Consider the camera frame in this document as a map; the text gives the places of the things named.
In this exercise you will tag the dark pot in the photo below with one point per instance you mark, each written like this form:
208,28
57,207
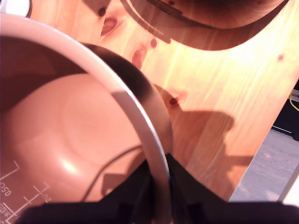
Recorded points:
70,116

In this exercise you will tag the white round dish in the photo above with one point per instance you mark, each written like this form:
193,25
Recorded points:
11,5

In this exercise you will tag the black Philips rice cooker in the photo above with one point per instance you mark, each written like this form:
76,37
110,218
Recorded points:
210,35

